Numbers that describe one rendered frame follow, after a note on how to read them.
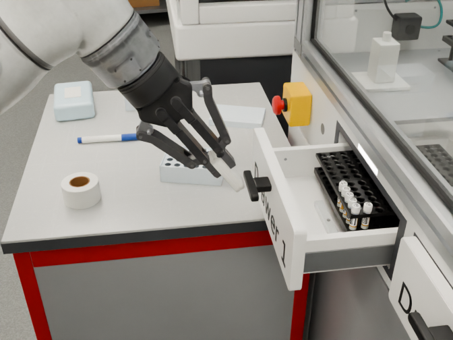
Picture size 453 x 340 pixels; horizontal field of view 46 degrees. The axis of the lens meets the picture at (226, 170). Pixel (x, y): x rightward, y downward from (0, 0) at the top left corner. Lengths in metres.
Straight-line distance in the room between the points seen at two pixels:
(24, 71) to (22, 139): 2.32
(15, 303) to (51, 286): 0.93
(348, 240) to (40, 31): 0.47
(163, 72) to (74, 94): 0.73
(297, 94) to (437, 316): 0.58
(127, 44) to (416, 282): 0.45
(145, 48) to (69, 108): 0.70
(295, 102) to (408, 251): 0.49
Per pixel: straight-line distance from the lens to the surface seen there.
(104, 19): 0.65
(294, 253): 0.72
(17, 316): 1.97
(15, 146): 2.94
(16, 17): 0.65
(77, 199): 1.03
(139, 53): 0.66
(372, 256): 0.79
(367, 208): 0.79
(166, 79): 0.69
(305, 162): 0.96
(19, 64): 0.66
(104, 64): 0.67
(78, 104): 1.35
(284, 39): 1.59
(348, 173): 0.88
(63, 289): 1.09
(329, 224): 0.85
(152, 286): 1.08
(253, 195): 0.78
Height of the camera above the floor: 1.36
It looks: 32 degrees down
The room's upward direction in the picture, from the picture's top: straight up
